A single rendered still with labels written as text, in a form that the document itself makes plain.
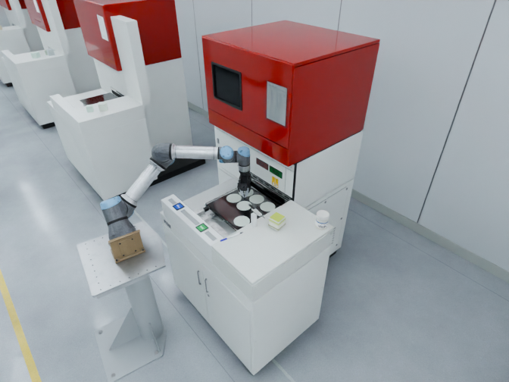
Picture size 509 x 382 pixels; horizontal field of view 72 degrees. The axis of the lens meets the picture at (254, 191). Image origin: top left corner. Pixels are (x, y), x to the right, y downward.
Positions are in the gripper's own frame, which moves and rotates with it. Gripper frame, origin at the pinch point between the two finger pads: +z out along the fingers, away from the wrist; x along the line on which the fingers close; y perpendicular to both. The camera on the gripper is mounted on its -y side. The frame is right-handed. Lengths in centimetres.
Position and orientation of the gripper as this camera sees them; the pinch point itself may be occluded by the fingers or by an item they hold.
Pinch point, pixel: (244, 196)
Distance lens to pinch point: 235.4
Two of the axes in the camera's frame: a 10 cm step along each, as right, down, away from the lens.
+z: 0.0, 8.1, 5.9
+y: 1.4, -5.8, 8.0
